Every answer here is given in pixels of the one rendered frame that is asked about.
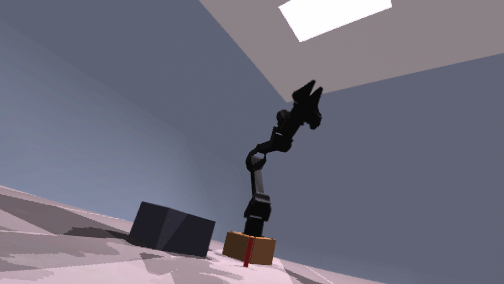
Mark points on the dark red peg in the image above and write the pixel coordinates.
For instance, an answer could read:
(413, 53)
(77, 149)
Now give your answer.
(248, 252)

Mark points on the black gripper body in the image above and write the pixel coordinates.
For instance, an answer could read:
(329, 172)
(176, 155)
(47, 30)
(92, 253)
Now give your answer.
(299, 111)

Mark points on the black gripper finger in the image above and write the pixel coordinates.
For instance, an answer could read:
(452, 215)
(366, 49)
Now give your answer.
(313, 100)
(306, 90)

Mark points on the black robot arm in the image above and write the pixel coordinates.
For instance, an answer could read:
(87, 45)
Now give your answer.
(260, 205)

